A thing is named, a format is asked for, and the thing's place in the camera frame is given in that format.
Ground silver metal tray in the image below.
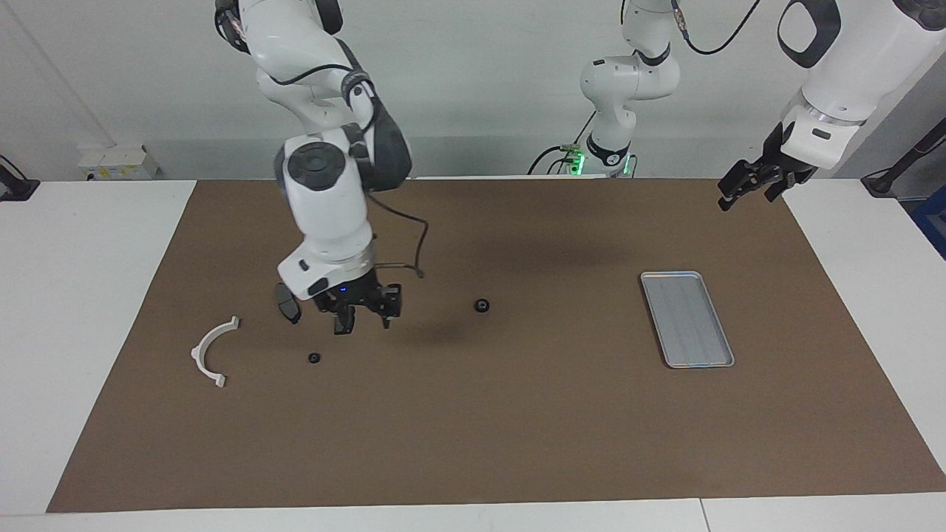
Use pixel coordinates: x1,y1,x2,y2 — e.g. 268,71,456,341
640,271,736,369

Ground long dark brake pad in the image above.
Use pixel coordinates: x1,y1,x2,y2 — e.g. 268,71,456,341
276,283,302,324

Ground black stand with pole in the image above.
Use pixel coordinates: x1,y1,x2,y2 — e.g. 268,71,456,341
861,118,946,199

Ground brown table mat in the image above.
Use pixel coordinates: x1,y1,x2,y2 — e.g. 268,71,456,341
46,177,946,514

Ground blue crate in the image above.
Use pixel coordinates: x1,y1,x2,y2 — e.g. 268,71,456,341
911,185,946,259

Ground white box with labels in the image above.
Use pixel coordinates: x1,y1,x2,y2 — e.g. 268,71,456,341
78,144,160,182

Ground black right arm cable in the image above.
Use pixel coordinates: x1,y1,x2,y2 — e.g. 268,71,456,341
255,63,429,280

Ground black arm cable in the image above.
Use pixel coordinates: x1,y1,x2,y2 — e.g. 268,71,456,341
255,63,429,280
669,0,762,56

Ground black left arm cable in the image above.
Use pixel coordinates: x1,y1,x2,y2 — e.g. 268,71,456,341
669,0,762,56

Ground white semicircular bracket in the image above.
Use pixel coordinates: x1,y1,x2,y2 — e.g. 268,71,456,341
191,316,241,389

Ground black left base cable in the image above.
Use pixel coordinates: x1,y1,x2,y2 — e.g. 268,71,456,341
528,111,598,176

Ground black clamp mount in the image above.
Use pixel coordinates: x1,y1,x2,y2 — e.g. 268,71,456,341
0,155,39,202

